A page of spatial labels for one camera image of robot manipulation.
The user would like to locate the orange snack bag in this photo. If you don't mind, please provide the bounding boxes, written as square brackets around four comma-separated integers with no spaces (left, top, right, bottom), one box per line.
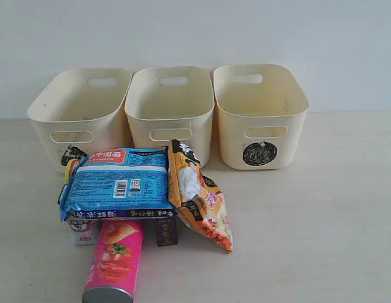
[167,139,233,254]

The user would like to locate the blue instant noodle packet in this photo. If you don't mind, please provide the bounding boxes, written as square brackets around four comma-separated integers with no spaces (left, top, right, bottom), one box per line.
[58,146,175,222]

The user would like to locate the purple drink carton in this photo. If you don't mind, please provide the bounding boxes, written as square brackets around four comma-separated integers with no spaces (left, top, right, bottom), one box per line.
[155,217,178,247]

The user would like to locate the blue white milk carton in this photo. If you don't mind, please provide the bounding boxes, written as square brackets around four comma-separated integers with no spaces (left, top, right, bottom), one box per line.
[68,220,100,246]

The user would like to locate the middle cream plastic bin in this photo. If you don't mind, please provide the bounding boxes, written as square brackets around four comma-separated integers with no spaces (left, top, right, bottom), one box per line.
[124,66,215,165]

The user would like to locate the cream plastic bin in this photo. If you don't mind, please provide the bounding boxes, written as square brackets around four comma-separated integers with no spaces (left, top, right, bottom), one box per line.
[27,68,132,173]
[213,64,309,170]
[124,66,215,165]

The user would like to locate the right cream plastic bin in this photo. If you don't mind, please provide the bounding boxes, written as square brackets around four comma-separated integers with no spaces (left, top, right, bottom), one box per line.
[213,64,309,170]

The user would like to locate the left cream plastic bin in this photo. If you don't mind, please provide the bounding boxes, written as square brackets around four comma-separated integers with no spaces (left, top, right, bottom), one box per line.
[27,68,132,173]

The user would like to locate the yellow Lays chips can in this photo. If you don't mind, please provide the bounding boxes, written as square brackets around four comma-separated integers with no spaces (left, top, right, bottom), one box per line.
[65,158,80,184]

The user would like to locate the pink Lays chips can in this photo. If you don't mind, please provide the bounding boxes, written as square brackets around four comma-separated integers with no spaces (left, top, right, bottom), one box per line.
[81,220,143,303]

